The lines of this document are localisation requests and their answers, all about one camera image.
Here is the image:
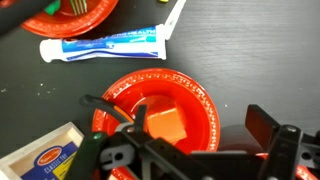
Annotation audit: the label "blue white toothpaste tube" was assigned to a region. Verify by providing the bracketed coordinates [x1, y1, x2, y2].
[39, 23, 167, 64]

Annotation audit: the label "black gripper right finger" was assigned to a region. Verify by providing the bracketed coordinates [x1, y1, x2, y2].
[244, 104, 282, 153]

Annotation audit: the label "wooden shape sorter toy box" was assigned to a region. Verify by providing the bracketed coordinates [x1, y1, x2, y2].
[0, 121, 101, 180]

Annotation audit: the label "orange toy block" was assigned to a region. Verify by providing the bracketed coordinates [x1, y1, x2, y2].
[144, 106, 188, 145]

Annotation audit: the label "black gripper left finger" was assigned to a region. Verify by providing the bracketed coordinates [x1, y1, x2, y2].
[133, 104, 148, 134]

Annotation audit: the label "white plastic fork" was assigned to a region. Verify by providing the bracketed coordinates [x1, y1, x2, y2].
[69, 0, 89, 16]

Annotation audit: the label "orange handled pliers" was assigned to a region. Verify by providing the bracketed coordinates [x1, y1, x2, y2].
[79, 94, 135, 134]

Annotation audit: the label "green plush toy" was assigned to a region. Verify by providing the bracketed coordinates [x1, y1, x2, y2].
[44, 0, 62, 16]

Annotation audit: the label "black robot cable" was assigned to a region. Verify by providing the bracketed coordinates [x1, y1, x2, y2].
[0, 0, 56, 36]

